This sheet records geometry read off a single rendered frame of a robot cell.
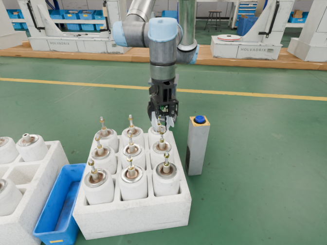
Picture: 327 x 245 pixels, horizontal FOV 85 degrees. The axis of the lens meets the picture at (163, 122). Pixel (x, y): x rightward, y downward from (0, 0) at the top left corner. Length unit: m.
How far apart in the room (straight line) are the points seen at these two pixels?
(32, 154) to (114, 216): 0.44
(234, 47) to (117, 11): 1.59
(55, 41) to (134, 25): 2.68
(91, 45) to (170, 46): 2.52
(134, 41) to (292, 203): 0.93
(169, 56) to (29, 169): 0.75
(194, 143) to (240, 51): 2.04
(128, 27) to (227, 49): 2.12
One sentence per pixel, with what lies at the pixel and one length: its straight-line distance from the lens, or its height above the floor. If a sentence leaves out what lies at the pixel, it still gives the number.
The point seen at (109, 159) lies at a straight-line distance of 0.72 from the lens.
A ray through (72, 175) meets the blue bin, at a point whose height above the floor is 0.05.
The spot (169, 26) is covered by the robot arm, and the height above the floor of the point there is 0.69.
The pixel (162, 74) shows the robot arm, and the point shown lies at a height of 0.57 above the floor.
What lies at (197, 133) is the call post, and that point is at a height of 0.27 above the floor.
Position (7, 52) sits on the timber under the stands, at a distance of 3.78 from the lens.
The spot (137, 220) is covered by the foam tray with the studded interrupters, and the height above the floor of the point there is 0.09.
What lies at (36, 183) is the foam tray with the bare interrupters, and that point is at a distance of 0.84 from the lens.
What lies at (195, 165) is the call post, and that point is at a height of 0.07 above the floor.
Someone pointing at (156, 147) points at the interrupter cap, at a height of 0.25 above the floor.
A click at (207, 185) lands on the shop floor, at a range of 0.94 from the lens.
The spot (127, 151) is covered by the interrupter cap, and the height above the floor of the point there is 0.25.
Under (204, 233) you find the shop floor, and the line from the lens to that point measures 0.83.
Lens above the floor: 0.74
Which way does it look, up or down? 35 degrees down
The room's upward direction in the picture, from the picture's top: straight up
